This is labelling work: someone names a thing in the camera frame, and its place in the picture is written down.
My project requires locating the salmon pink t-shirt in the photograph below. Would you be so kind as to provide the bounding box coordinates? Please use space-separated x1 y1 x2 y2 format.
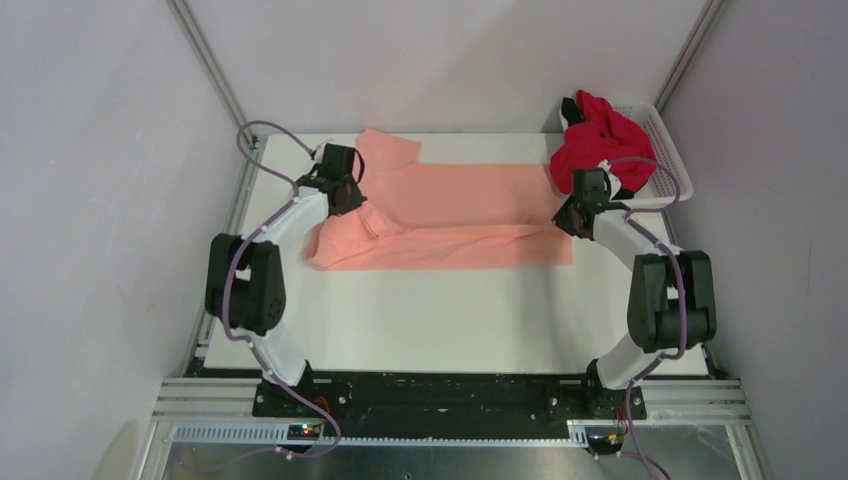
303 129 573 271

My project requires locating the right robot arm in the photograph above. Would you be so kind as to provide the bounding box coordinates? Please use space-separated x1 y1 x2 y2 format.
552 167 717 419

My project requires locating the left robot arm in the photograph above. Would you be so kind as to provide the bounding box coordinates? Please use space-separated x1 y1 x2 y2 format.
204 143 366 418

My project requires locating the red t-shirt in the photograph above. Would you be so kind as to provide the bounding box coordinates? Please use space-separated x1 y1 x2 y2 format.
549 90 657 198

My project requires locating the black t-shirt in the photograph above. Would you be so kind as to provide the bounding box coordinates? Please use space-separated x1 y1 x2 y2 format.
550 98 638 194

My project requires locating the white plastic basket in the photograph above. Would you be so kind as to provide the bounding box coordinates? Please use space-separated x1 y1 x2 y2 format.
558 100 696 208

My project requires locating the right controller board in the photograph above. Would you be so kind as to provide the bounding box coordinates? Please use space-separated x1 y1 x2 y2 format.
586 434 626 457

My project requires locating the controller board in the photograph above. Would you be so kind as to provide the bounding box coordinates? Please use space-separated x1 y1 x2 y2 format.
586 434 626 457
286 423 323 442

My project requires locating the left controller board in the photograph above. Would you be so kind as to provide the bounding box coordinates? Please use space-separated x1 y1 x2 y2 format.
286 423 323 442

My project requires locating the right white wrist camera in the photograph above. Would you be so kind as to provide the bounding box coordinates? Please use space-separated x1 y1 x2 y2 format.
598 160 620 184

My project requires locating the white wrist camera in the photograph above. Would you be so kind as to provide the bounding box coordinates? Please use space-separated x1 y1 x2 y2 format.
312 142 332 164
598 160 620 184

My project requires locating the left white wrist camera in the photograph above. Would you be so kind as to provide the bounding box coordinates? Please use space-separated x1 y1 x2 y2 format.
312 142 332 164

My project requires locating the left aluminium frame post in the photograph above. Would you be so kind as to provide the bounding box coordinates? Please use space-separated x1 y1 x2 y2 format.
165 0 258 148

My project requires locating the aluminium frame post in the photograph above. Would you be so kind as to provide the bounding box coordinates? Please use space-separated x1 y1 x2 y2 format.
653 0 728 113
165 0 258 148

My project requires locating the right aluminium frame post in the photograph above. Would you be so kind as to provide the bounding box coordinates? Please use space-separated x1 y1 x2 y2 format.
653 0 728 113

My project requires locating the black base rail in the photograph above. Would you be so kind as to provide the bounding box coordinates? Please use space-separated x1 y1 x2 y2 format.
252 371 647 441

